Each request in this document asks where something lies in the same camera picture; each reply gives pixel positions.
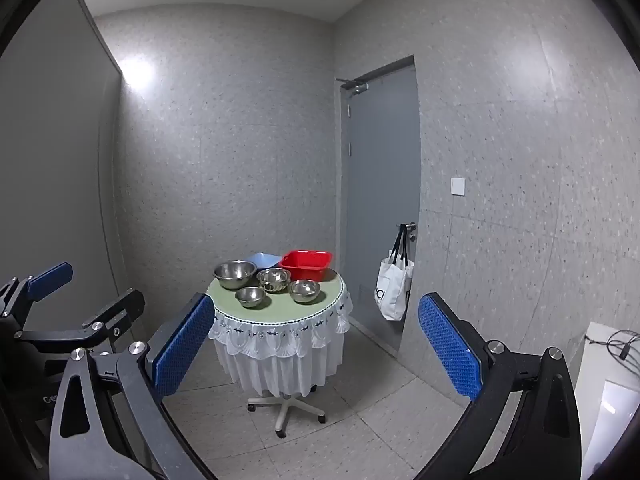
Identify green white lace tablecloth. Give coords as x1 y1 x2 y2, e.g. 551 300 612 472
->
206 260 353 396

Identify white tote bag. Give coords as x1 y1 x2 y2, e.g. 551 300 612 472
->
375 225 415 322

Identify large steel bowl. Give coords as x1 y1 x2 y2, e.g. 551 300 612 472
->
213 260 257 291

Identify grey door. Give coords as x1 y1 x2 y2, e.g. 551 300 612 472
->
341 62 420 356

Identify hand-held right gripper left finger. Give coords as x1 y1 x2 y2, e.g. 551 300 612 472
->
48 292 216 480

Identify black cable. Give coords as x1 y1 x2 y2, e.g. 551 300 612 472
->
587 329 640 361

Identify white wheeled table base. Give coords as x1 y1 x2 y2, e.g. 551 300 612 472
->
247 385 327 438

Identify small steel bowl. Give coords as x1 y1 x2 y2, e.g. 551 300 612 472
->
287 280 322 304
235 286 267 309

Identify white cabinet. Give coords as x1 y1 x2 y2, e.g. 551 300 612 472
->
570 321 640 466

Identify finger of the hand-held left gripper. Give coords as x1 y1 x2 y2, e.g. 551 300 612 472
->
15 287 146 350
0 261 74 329

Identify grey bowls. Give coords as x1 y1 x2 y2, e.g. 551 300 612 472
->
248 252 283 271

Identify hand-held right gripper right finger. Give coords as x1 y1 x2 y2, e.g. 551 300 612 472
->
415 292 581 480

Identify red plastic basin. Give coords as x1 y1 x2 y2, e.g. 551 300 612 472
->
278 250 334 282

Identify fluted steel bowl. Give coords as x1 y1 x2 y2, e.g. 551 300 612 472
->
257 268 292 293

